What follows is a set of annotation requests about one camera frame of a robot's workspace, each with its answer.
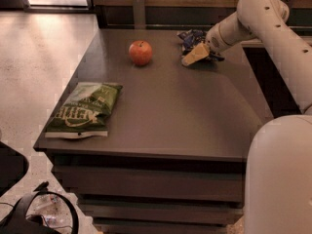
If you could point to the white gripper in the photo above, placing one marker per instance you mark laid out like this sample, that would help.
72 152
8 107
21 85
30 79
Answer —
214 41

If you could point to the blue chip bag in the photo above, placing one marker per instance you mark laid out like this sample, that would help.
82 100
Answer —
193 37

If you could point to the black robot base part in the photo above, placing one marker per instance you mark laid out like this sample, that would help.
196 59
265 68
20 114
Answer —
13 167

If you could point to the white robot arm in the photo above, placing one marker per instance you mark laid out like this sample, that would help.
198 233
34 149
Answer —
278 171

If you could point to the green jalapeno chip bag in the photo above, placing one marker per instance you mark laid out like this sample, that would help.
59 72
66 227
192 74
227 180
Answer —
85 111

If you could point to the red apple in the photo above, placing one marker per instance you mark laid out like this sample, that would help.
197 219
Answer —
140 53

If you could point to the grey drawer cabinet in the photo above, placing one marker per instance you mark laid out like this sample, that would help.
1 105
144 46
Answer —
178 139

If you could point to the left metal shelf bracket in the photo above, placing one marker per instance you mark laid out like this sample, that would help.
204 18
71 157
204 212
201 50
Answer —
139 14

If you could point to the black curved cable hoop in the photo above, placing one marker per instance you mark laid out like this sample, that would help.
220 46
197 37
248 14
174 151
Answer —
41 212

